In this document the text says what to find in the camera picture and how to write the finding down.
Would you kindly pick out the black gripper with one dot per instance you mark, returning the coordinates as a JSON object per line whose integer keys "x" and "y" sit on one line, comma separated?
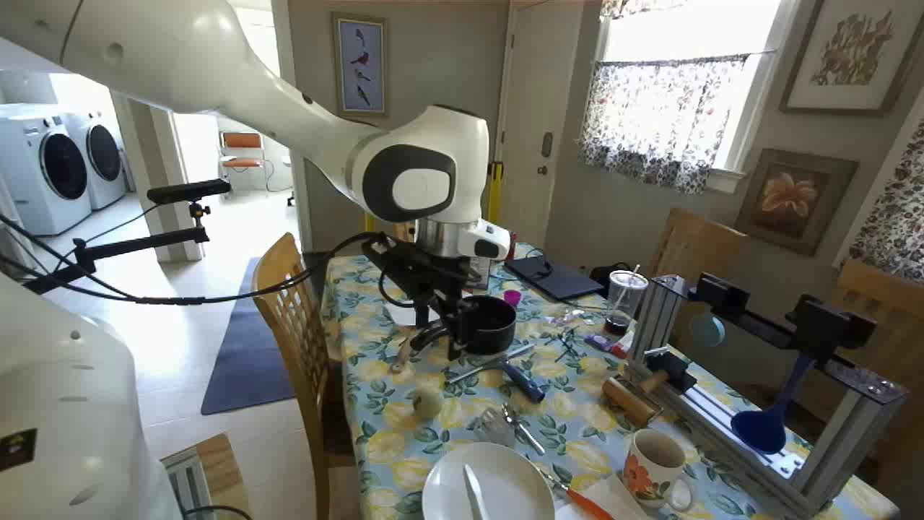
{"x": 429, "y": 271}

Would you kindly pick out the yellow-green ball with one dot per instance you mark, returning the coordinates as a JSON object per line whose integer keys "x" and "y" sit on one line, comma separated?
{"x": 424, "y": 407}

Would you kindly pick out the white plastic knife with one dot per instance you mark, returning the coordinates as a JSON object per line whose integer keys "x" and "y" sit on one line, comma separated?
{"x": 475, "y": 493}

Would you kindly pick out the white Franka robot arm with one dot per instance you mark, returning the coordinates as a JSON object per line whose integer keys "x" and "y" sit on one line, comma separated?
{"x": 190, "y": 60}

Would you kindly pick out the white paper stack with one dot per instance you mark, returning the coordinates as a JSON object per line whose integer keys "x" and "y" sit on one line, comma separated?
{"x": 398, "y": 314}

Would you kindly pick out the black saucepan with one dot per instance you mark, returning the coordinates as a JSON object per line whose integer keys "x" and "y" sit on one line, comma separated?
{"x": 489, "y": 329}

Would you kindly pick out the metal tongs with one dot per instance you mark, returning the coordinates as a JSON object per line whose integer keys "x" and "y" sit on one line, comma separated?
{"x": 486, "y": 366}

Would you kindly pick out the small purple cup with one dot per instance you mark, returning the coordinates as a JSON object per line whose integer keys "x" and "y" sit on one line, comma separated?
{"x": 512, "y": 300}

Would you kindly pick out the black notebook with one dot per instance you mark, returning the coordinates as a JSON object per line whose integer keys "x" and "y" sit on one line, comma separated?
{"x": 556, "y": 280}

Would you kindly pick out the slotted metal spatula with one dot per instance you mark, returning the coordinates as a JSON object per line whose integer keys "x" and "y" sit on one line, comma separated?
{"x": 491, "y": 426}

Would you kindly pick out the yellow pole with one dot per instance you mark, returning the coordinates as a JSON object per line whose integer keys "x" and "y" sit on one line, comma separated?
{"x": 494, "y": 193}

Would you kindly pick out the lemon print tablecloth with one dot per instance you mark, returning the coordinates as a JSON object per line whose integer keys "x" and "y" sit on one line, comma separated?
{"x": 385, "y": 443}

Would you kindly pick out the wooden dining chair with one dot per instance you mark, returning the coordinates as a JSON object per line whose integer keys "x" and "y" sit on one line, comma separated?
{"x": 885, "y": 309}
{"x": 290, "y": 319}
{"x": 697, "y": 249}

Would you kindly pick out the white round plate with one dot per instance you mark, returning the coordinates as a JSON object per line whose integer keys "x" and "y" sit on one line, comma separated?
{"x": 509, "y": 480}

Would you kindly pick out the clear plastic cup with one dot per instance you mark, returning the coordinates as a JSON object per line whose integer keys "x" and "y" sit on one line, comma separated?
{"x": 624, "y": 300}

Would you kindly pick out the blue floor rug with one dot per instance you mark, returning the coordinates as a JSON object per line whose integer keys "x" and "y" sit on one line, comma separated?
{"x": 245, "y": 356}

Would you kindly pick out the white drinking straw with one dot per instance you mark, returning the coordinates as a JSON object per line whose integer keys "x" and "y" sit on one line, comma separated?
{"x": 634, "y": 272}

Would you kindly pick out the wooden rolling pin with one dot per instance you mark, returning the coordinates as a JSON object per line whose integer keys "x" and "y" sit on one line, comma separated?
{"x": 626, "y": 404}

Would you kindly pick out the white door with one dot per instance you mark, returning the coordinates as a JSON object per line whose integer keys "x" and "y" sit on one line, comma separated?
{"x": 538, "y": 98}

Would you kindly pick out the framed bird picture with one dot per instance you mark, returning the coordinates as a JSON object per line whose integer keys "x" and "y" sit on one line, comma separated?
{"x": 361, "y": 64}

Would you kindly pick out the white paper towel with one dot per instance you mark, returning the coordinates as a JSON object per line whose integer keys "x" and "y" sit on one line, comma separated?
{"x": 621, "y": 501}

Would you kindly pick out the white mug orange flower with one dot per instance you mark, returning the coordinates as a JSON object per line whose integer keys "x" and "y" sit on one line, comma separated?
{"x": 652, "y": 473}

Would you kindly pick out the teal round utensil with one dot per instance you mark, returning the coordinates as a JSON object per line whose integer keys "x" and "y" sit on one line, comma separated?
{"x": 709, "y": 330}

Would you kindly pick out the floral cafe curtain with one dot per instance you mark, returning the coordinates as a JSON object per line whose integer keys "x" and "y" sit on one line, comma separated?
{"x": 652, "y": 127}
{"x": 895, "y": 212}

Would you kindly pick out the blue ladle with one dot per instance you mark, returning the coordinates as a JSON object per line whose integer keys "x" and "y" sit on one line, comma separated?
{"x": 759, "y": 428}

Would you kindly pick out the floral curtain valance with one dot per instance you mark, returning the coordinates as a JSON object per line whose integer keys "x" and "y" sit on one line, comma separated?
{"x": 637, "y": 7}

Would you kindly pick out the white washing machine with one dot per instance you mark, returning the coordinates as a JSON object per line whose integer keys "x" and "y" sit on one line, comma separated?
{"x": 104, "y": 154}
{"x": 37, "y": 176}

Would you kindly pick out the framed flower picture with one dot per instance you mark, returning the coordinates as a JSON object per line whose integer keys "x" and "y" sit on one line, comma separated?
{"x": 794, "y": 200}

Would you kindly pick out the black clamp bar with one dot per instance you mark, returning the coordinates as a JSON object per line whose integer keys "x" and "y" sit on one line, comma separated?
{"x": 826, "y": 323}

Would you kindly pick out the framed golden plant picture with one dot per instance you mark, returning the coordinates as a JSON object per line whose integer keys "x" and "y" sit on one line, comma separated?
{"x": 853, "y": 54}

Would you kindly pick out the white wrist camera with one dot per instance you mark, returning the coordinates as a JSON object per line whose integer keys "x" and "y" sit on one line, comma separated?
{"x": 491, "y": 241}

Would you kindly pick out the black stereo camera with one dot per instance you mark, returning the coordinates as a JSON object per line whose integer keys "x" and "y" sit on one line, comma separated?
{"x": 189, "y": 193}

